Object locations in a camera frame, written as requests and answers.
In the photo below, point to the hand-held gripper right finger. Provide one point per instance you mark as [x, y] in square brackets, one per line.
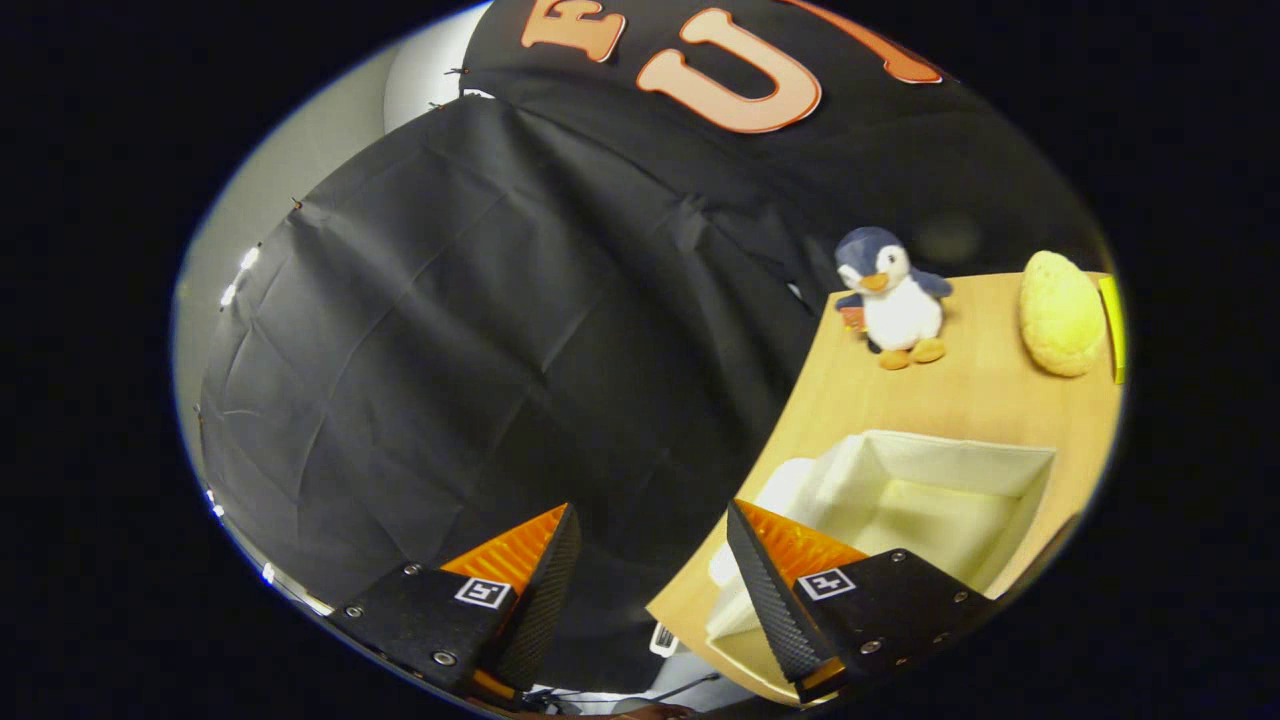
[765, 600]

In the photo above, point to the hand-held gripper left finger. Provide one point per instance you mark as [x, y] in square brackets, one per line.
[545, 600]

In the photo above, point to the brown fabric storage box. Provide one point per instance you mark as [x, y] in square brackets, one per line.
[930, 500]

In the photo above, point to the black backdrop cloth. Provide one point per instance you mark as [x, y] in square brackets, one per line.
[480, 330]

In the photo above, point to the penguin plush toy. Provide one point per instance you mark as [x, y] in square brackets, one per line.
[900, 305]

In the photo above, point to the yellow bun plush toy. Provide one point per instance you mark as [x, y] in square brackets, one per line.
[1060, 315]

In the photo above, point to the yellow book with red label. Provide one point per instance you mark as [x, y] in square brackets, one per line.
[1113, 330]

